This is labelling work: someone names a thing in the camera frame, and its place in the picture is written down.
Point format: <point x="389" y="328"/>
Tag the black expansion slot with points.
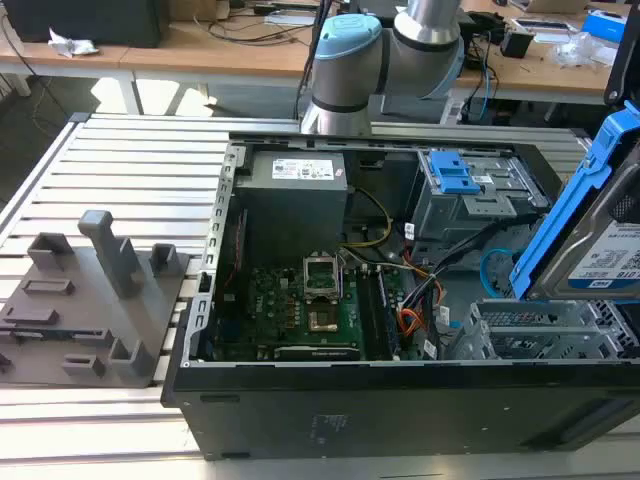
<point x="315" y="353"/>

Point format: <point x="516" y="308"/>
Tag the blue plastic cage latch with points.
<point x="452" y="175"/>

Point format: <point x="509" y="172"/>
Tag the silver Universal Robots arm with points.
<point x="345" y="75"/>

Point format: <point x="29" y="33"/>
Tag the wooden desk with white legs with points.
<point x="175" y="52"/>

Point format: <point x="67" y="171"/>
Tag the thin locking lever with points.
<point x="340" y="285"/>

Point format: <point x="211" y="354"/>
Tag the green motherboard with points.
<point x="280" y="310"/>

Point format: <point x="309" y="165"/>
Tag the small black box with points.
<point x="515" y="44"/>

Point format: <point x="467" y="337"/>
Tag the clear plastic bag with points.
<point x="585" y="50"/>

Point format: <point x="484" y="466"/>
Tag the crumpled white paper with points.
<point x="70" y="45"/>

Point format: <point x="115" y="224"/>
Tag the CPU socket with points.
<point x="322" y="321"/>

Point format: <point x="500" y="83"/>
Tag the grey metal drive cage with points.
<point x="450" y="215"/>

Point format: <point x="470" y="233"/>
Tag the wooden desk with clutter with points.
<point x="540" y="75"/>

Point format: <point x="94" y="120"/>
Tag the blue cardboard box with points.
<point x="605" y="25"/>

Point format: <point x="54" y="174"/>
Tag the black RAM slot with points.
<point x="369" y="315"/>
<point x="387" y="315"/>

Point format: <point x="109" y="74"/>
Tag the metal disk bay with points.
<point x="550" y="327"/>

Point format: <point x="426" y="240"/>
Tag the large black box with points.
<point x="85" y="22"/>

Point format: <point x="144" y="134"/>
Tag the grey parts rack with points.
<point x="100" y="320"/>

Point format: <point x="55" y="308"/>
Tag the hard disk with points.
<point x="595" y="240"/>

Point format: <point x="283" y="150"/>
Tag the black open PC case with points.
<point x="350" y="415"/>

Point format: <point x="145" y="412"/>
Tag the grey power supply unit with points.
<point x="290" y="210"/>

